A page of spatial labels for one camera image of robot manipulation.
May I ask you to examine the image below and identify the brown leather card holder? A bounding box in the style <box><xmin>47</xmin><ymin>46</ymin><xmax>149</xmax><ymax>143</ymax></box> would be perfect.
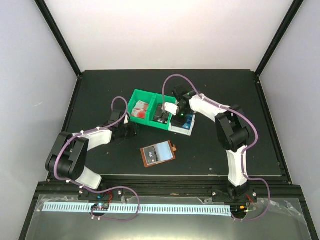
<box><xmin>140</xmin><ymin>140</ymin><xmax>177</xmax><ymax>168</ymax></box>

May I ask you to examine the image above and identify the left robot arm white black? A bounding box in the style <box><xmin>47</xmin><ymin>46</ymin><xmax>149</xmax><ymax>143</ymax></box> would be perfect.
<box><xmin>45</xmin><ymin>110</ymin><xmax>139</xmax><ymax>200</ymax></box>

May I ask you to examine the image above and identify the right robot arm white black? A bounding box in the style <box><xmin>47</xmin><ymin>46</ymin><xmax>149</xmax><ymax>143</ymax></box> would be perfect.
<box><xmin>165</xmin><ymin>84</ymin><xmax>252</xmax><ymax>202</ymax></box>

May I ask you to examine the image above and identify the stack of blue cards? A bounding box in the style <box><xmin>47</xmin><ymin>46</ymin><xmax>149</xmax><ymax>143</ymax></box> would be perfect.
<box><xmin>182</xmin><ymin>114</ymin><xmax>194</xmax><ymax>130</ymax></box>

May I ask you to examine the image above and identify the white bin with blue cards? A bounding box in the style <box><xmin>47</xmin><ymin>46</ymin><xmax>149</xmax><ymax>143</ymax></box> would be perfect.
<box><xmin>168</xmin><ymin>114</ymin><xmax>196</xmax><ymax>136</ymax></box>

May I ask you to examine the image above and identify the stack of black cards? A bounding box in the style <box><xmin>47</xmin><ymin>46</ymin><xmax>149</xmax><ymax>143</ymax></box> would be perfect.
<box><xmin>153</xmin><ymin>104</ymin><xmax>170</xmax><ymax>124</ymax></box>

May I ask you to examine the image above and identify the stack of white red cards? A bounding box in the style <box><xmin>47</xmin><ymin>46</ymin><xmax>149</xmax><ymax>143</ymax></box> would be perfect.
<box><xmin>131</xmin><ymin>100</ymin><xmax>149</xmax><ymax>119</ymax></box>

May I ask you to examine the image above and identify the green bin with black cards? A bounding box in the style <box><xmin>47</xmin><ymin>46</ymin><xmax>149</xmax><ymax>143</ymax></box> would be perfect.
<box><xmin>146</xmin><ymin>93</ymin><xmax>173</xmax><ymax>131</ymax></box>

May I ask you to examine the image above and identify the green bin with red cards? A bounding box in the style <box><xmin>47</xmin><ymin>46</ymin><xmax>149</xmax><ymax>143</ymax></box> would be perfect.
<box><xmin>128</xmin><ymin>89</ymin><xmax>156</xmax><ymax>126</ymax></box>

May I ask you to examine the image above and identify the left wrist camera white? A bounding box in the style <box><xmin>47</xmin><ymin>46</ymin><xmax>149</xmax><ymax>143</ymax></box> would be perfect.
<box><xmin>123</xmin><ymin>115</ymin><xmax>130</xmax><ymax>125</ymax></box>

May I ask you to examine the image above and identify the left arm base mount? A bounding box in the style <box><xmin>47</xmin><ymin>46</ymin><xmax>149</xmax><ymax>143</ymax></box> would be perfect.
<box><xmin>78</xmin><ymin>184</ymin><xmax>124</xmax><ymax>202</ymax></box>

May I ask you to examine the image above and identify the white slotted cable duct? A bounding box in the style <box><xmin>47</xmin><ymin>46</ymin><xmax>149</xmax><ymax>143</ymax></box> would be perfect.
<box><xmin>42</xmin><ymin>202</ymin><xmax>232</xmax><ymax>217</ymax></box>

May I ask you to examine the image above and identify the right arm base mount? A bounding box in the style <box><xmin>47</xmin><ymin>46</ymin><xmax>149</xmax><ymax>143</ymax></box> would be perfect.
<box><xmin>211</xmin><ymin>184</ymin><xmax>257</xmax><ymax>204</ymax></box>

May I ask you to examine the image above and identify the black aluminium frame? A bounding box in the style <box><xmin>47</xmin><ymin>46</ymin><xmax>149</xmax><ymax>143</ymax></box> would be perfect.
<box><xmin>17</xmin><ymin>0</ymin><xmax>320</xmax><ymax>240</ymax></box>

